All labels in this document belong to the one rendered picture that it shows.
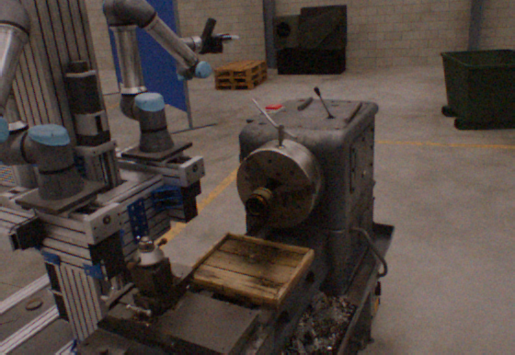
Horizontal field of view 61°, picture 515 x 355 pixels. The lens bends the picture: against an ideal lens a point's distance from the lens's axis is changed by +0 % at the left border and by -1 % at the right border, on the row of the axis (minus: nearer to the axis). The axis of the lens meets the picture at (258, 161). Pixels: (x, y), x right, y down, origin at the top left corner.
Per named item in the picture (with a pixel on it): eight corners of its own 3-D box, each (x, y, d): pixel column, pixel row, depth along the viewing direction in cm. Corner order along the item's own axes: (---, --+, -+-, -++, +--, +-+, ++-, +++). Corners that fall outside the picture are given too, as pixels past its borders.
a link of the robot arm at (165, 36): (137, -18, 166) (218, 65, 198) (125, -16, 174) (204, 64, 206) (120, 5, 164) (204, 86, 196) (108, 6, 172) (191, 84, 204)
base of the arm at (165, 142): (131, 151, 190) (128, 129, 187) (154, 141, 202) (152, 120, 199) (158, 154, 183) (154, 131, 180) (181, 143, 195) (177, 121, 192)
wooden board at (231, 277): (227, 240, 172) (226, 231, 170) (314, 258, 155) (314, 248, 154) (181, 283, 147) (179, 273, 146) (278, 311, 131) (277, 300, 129)
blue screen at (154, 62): (101, 96, 966) (79, -19, 885) (137, 89, 1003) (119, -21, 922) (165, 135, 630) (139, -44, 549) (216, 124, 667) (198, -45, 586)
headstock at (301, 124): (291, 166, 242) (289, 97, 228) (379, 177, 220) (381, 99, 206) (238, 212, 193) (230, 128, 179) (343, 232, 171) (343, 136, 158)
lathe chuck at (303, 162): (246, 206, 181) (247, 134, 169) (317, 227, 168) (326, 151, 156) (234, 215, 174) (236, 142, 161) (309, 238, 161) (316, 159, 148)
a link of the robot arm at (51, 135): (62, 170, 143) (52, 131, 138) (25, 171, 145) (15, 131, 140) (81, 158, 154) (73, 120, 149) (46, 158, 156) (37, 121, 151)
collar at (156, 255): (147, 247, 121) (145, 238, 120) (170, 253, 117) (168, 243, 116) (127, 262, 114) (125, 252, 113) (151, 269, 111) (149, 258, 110)
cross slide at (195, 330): (139, 288, 136) (136, 276, 134) (260, 326, 116) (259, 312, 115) (97, 322, 122) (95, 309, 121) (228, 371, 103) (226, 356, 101)
